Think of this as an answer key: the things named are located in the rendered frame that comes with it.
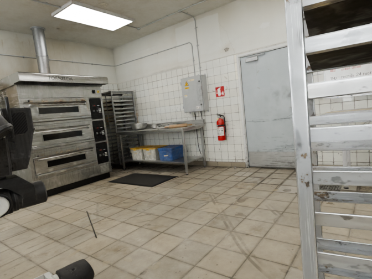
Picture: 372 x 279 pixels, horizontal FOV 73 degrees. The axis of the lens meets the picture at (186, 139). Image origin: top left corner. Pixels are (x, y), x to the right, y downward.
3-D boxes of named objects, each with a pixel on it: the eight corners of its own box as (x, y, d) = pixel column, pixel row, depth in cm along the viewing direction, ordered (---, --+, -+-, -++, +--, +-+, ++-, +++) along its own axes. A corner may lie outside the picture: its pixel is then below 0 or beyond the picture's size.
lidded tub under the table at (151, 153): (142, 160, 552) (140, 148, 550) (157, 155, 589) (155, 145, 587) (155, 160, 529) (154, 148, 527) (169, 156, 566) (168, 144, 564)
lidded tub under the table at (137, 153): (130, 159, 577) (128, 148, 575) (145, 155, 614) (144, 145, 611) (141, 160, 553) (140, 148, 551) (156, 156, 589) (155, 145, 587)
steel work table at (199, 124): (121, 170, 581) (115, 128, 572) (144, 163, 638) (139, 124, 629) (187, 175, 467) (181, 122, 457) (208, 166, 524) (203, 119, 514)
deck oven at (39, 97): (40, 203, 391) (17, 71, 371) (10, 195, 464) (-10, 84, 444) (121, 177, 514) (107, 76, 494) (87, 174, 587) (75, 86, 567)
